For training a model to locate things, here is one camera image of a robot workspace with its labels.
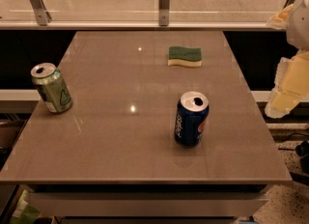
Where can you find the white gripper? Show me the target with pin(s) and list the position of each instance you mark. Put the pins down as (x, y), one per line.
(299, 28)

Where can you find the green bag under table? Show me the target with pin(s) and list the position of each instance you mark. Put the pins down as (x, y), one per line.
(24, 213)

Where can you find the left metal rail bracket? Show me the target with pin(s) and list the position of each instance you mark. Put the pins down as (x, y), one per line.
(41, 13)

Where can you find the blue Pepsi can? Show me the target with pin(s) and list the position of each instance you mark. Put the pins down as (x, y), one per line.
(192, 112)

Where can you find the green and yellow sponge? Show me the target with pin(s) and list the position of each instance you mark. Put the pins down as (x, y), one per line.
(184, 56)

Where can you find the middle metal rail bracket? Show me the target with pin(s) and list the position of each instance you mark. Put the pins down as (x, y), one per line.
(163, 12)

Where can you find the green soda can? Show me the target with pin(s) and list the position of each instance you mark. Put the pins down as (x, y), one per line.
(52, 87)

